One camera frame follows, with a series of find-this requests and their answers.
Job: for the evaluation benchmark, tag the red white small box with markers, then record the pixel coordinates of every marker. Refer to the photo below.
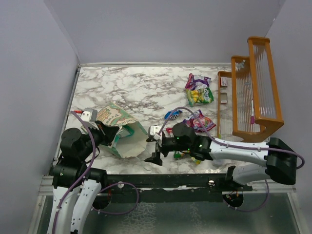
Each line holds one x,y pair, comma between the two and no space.
224,81

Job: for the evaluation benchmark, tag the purple white snack bag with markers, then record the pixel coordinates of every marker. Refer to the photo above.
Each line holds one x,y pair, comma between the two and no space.
196,82

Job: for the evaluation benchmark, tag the orange wooden tiered rack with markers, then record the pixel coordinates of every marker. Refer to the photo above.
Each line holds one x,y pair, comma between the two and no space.
251,77

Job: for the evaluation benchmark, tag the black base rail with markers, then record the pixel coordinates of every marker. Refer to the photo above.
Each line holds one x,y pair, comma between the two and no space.
158,188

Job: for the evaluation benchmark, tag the purple raspberry candy bag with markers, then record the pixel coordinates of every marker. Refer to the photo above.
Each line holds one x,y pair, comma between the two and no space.
200,122

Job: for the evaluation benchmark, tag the green yellow candy bag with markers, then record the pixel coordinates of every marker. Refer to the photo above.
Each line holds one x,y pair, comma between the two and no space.
199,96

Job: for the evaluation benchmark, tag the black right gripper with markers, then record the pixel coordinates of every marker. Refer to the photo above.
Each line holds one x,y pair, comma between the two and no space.
156,155

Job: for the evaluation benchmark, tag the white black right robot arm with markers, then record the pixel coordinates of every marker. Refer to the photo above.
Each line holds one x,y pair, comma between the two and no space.
273,160

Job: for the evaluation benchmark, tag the small grey box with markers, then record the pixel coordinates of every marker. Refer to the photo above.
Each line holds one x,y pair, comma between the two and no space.
223,98

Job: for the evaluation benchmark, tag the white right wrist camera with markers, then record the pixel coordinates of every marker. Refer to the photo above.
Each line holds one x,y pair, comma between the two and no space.
154,131

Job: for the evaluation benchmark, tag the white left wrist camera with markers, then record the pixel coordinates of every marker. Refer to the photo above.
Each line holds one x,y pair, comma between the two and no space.
89,117

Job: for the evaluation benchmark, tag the green illustrated paper bag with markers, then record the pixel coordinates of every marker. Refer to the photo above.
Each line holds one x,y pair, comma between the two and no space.
129,144

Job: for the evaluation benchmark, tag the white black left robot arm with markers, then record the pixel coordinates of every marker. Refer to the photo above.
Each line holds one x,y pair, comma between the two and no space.
75,187

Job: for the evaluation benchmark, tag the red candy wrapper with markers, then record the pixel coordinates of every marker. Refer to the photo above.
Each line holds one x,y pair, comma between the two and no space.
169,132

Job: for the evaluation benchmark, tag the blue small snack packet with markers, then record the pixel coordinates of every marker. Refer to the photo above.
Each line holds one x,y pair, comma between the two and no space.
172,115

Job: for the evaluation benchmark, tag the green yellow snack bag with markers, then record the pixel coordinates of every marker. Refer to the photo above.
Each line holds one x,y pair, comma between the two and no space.
185,154

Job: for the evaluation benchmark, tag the pink white pen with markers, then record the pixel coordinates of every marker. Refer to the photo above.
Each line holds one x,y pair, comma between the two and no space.
252,112

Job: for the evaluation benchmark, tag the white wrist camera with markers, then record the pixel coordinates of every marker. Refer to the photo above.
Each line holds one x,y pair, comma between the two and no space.
154,131
89,117

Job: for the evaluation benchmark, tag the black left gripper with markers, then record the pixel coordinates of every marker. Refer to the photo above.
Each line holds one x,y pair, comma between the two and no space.
107,132

